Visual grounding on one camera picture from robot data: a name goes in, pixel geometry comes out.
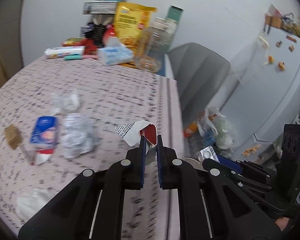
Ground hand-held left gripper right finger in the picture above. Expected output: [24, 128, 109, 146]
[156, 134, 283, 240]

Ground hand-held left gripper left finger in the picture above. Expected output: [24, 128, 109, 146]
[18, 135, 148, 240]

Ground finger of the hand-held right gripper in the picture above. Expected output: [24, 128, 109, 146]
[202, 158, 273, 193]
[216, 154, 278, 180]

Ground silver blister pack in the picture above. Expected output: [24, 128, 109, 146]
[196, 145, 220, 164]

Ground round white waste bin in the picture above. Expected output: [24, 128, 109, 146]
[184, 157, 203, 172]

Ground torn red white paper carton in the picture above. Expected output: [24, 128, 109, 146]
[114, 120, 157, 166]

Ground orange magnet cluster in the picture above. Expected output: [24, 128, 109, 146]
[242, 144, 262, 156]

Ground blue label bottle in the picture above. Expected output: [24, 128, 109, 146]
[204, 130, 217, 143]

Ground white plastic bag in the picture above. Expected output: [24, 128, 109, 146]
[197, 106, 238, 150]

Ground orange white carton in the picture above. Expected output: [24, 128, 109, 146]
[184, 120, 199, 138]

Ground white refrigerator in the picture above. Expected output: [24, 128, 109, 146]
[215, 25, 300, 160]

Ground crumpled clear plastic wrap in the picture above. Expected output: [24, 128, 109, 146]
[60, 114, 100, 159]

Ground patterned pink tablecloth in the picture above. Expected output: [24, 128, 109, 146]
[0, 55, 188, 238]

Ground grey chair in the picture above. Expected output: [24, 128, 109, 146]
[166, 42, 232, 120]

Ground crumpled clear plastic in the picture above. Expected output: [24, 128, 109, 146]
[50, 90, 80, 117]

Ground red white wrapper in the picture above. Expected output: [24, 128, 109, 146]
[20, 144, 58, 166]

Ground translucent plastic bag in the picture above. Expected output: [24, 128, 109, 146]
[230, 30, 270, 85]

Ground blue paper packet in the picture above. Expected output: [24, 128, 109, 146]
[29, 116, 60, 150]

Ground blue white tissue pack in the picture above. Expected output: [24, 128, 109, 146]
[97, 37, 134, 66]

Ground clear plastic jar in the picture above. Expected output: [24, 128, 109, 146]
[135, 17, 177, 73]

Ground crumpled white tissue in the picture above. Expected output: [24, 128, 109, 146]
[16, 187, 55, 223]

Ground green packets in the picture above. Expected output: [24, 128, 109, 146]
[281, 12, 300, 43]

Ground red bag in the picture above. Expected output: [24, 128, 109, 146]
[81, 25, 115, 55]

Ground small brown cardboard box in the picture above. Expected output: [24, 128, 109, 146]
[4, 124, 22, 150]

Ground black packet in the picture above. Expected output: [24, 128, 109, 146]
[87, 22, 106, 46]

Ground long white blue box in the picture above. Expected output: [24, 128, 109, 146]
[44, 46, 86, 60]

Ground brown box on refrigerator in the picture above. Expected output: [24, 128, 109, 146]
[265, 12, 282, 28]

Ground red yellow flat box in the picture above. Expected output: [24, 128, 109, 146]
[62, 37, 87, 47]

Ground yellow snack bag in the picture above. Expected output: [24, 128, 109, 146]
[113, 2, 157, 55]

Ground tall green box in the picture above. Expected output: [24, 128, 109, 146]
[165, 5, 184, 30]

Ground black white flat box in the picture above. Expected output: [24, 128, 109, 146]
[83, 1, 118, 15]

